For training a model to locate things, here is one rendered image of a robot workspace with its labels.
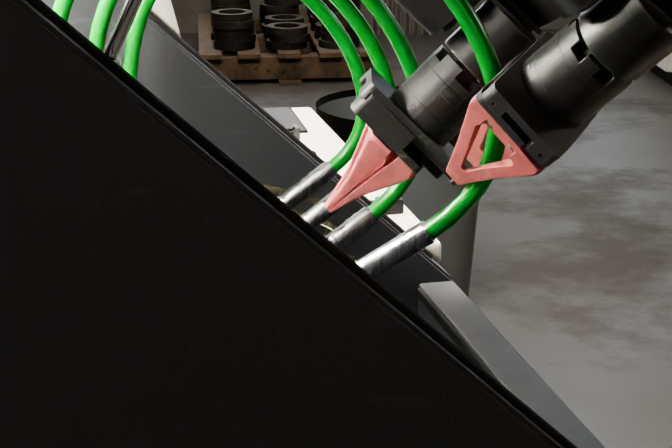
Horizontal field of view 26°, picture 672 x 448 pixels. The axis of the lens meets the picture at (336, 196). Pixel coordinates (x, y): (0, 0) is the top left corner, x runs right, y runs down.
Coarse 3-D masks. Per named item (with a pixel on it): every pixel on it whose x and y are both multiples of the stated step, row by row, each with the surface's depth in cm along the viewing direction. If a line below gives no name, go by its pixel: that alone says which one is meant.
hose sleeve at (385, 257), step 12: (408, 228) 105; (420, 228) 104; (396, 240) 105; (408, 240) 104; (420, 240) 104; (432, 240) 104; (372, 252) 106; (384, 252) 105; (396, 252) 105; (408, 252) 105; (360, 264) 106; (372, 264) 105; (384, 264) 105; (396, 264) 105; (372, 276) 106
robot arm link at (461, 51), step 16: (480, 0) 108; (496, 0) 108; (480, 16) 108; (496, 16) 108; (512, 16) 108; (496, 32) 107; (512, 32) 107; (528, 32) 108; (464, 48) 108; (496, 48) 108; (512, 48) 108; (464, 64) 108; (464, 80) 109; (480, 80) 108
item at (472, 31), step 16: (448, 0) 99; (464, 0) 99; (464, 16) 99; (464, 32) 100; (480, 32) 100; (480, 48) 100; (480, 64) 100; (496, 64) 100; (496, 144) 102; (496, 160) 102; (464, 192) 103; (480, 192) 103; (448, 208) 104; (464, 208) 103; (432, 224) 104; (448, 224) 104
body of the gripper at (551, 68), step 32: (576, 32) 93; (512, 64) 97; (544, 64) 95; (576, 64) 93; (512, 96) 95; (544, 96) 95; (576, 96) 94; (608, 96) 94; (544, 128) 95; (576, 128) 97; (544, 160) 95
